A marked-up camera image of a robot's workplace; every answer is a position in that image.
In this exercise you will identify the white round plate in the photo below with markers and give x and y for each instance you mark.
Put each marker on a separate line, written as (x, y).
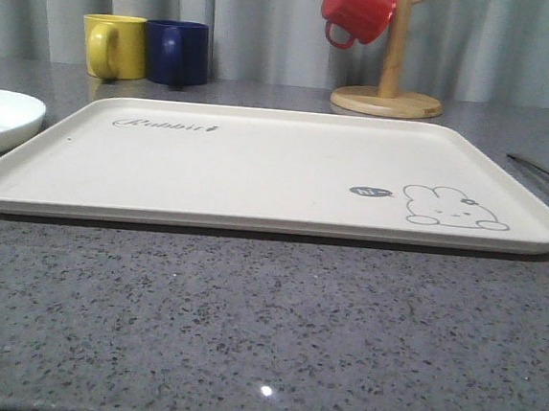
(20, 118)

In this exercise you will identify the red mug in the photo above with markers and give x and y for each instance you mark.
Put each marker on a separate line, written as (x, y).
(351, 20)

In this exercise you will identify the dark blue mug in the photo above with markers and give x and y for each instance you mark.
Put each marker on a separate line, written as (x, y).
(177, 52)

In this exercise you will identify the beige rabbit serving tray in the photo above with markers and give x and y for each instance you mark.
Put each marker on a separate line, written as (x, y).
(274, 171)

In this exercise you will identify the yellow mug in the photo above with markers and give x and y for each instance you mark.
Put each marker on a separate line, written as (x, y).
(115, 46)

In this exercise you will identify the silver metal chopstick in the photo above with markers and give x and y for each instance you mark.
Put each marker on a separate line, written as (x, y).
(525, 161)
(533, 176)

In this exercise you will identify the wooden mug tree stand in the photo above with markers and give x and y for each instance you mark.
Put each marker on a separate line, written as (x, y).
(387, 99)

